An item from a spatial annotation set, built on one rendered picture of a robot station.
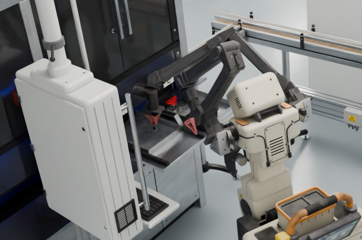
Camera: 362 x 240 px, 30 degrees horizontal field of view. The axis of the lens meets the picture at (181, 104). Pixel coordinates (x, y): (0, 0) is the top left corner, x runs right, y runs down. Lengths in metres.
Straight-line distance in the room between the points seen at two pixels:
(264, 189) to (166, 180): 1.02
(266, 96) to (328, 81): 2.20
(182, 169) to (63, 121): 1.50
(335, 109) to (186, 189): 1.08
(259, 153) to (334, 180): 1.69
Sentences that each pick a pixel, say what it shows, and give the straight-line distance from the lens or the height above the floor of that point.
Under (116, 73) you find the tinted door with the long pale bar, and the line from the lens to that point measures 3.48.
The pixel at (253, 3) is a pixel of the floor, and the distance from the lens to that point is 7.33.
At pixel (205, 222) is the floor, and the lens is 4.33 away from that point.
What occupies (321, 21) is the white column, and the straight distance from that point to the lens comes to 4.92.
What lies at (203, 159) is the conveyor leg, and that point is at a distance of 4.55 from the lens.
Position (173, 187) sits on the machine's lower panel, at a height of 0.32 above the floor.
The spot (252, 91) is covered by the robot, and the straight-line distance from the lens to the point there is 2.92.
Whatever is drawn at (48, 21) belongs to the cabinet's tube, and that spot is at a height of 1.82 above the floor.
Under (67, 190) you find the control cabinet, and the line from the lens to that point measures 3.08.
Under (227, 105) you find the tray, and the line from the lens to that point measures 3.75.
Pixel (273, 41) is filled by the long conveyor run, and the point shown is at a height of 0.89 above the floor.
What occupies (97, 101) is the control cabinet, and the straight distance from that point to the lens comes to 2.63.
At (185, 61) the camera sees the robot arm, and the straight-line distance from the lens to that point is 3.34.
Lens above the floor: 2.80
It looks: 30 degrees down
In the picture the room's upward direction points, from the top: 8 degrees counter-clockwise
